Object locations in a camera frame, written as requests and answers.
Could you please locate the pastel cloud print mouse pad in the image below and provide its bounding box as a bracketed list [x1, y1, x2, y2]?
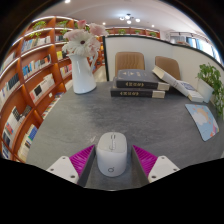
[184, 103, 220, 142]

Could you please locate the brown upholstered chair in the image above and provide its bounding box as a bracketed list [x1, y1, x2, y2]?
[114, 51, 146, 78]
[154, 55, 182, 81]

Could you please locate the multi-bulb ceiling lamp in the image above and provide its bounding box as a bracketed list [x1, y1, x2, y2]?
[119, 13, 142, 25]

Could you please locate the window with light curtains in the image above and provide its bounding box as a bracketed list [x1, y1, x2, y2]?
[169, 31, 221, 63]

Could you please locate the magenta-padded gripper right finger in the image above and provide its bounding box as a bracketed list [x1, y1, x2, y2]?
[131, 144, 181, 184]

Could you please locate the white vase with pink flowers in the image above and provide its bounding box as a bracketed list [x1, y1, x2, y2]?
[61, 19, 109, 95]

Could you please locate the white computer mouse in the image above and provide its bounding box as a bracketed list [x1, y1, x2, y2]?
[95, 131, 128, 178]

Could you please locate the large orange bookshelf unit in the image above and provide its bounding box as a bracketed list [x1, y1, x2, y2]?
[0, 15, 104, 164]

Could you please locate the white cover book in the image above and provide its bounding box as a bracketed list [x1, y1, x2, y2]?
[151, 65, 193, 98]

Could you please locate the long orange shelf with plants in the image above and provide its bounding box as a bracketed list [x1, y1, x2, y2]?
[105, 26, 161, 38]

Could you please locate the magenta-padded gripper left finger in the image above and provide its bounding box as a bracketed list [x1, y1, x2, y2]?
[46, 144, 97, 187]

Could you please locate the green plant in white pot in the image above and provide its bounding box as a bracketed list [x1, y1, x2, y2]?
[196, 63, 224, 121]

